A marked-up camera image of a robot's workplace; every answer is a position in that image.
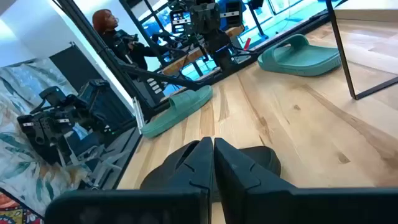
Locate colourful patterned mat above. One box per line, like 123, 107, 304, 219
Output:
0, 190, 44, 224

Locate wooden shelf black metal frame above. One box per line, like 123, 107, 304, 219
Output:
325, 0, 398, 101

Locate floral patterned fabric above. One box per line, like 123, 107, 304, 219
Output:
0, 57, 91, 217

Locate silver metal bracket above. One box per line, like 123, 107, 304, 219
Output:
132, 96, 146, 135

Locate background wooden table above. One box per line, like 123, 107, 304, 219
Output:
161, 24, 246, 76

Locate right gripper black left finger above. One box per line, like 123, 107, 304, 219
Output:
45, 136, 215, 224

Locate black box white buttons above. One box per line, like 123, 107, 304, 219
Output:
141, 76, 165, 106

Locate teal rubber slide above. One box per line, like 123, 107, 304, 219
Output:
257, 33, 342, 78
140, 85, 214, 139

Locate black standing board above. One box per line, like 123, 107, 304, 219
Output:
49, 42, 96, 93

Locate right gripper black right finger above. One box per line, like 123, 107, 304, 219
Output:
214, 138, 398, 224

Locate person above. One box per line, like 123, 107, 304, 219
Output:
91, 8, 156, 72

